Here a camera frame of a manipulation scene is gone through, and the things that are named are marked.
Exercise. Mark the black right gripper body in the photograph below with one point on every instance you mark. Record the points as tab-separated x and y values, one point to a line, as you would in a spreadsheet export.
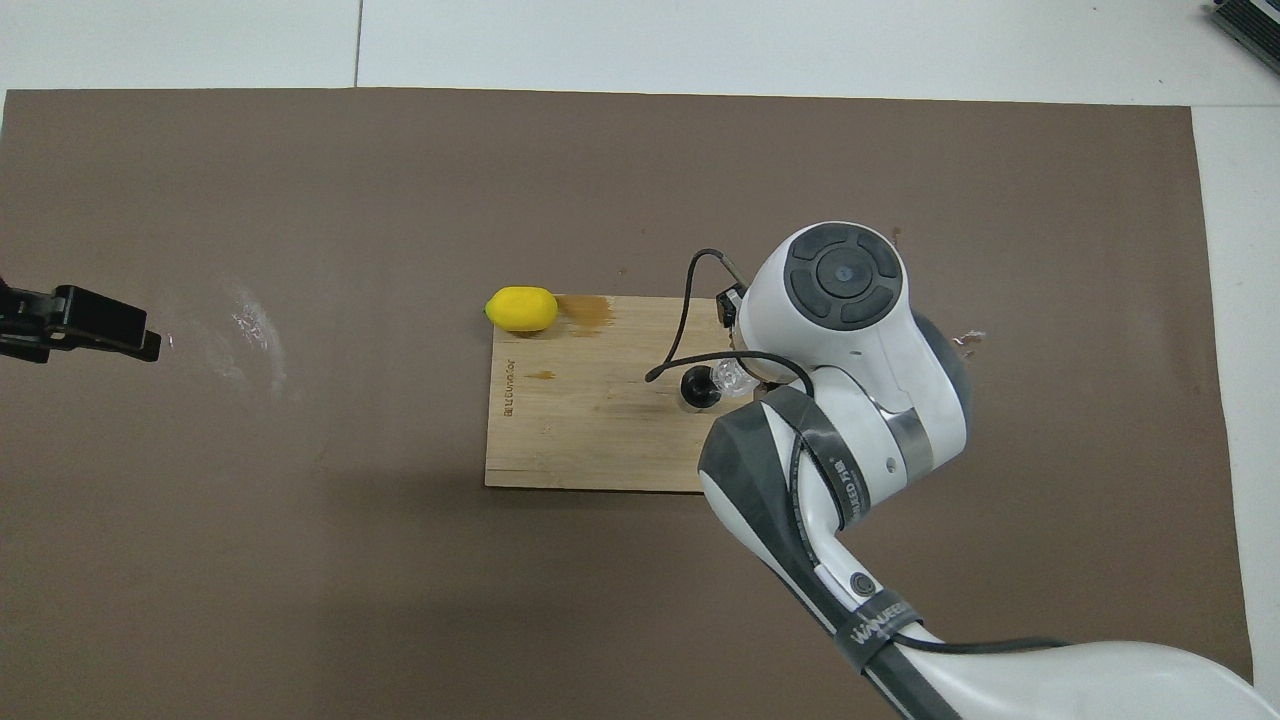
733	310

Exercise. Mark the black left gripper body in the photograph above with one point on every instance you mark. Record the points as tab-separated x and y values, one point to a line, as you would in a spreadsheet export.
25	320

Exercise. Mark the clear glass cup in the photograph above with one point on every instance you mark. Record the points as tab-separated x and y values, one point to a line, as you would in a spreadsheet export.
730	377

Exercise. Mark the metal jigger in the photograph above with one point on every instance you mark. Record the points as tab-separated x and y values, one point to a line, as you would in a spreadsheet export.
698	390

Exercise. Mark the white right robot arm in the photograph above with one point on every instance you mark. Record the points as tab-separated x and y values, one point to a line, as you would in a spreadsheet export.
860	400

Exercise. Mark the wooden cutting board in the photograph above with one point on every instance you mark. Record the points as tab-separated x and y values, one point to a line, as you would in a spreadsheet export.
580	430

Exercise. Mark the yellow lemon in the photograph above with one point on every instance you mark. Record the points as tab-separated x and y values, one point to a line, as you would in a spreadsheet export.
520	309

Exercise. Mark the brown table mat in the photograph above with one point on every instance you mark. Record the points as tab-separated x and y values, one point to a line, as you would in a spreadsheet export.
300	580

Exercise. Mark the dark grey ridged panel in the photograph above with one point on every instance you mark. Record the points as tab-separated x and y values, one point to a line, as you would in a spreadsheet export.
1255	25

